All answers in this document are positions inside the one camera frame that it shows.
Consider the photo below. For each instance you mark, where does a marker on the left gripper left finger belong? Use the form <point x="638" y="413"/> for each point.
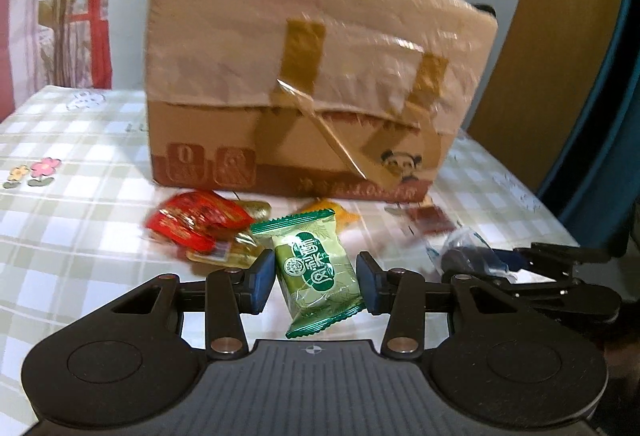
<point x="230" y="294"/>

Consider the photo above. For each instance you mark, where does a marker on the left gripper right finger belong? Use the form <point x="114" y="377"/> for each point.
<point x="399" y="293"/>

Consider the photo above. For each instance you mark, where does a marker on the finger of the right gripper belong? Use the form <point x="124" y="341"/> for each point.
<point x="480" y="278"/>
<point x="549" y="257"/>

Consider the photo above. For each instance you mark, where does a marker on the gold foil snack packet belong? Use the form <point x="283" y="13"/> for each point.
<point x="242" y="250"/>

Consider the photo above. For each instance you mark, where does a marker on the red snack packet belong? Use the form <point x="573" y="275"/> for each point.
<point x="196" y="220"/>

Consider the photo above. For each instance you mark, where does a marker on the green pastry packet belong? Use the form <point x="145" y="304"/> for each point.
<point x="317" y="279"/>

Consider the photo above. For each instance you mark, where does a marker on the person's hand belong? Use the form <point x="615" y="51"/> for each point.
<point x="624" y="365"/>

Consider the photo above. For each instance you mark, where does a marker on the clear wrapped dark snack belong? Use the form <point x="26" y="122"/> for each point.
<point x="465" y="251"/>

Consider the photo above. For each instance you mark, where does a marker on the brown candy packet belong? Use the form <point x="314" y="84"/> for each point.
<point x="425" y="218"/>

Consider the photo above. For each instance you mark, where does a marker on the teal curtain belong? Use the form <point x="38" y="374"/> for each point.
<point x="593" y="185"/>

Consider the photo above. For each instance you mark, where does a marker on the checkered green tablecloth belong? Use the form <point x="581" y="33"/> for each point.
<point x="79" y="242"/>

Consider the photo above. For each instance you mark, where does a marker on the wooden door panel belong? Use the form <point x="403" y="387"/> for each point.
<point x="545" y="70"/>

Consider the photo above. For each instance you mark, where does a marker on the cardboard box with plastic liner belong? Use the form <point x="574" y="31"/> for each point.
<point x="353" y="99"/>

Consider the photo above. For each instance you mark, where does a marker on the black exercise bike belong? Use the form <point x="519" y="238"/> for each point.
<point x="486" y="8"/>

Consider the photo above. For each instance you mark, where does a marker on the printed room backdrop curtain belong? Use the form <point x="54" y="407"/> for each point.
<point x="60" y="42"/>

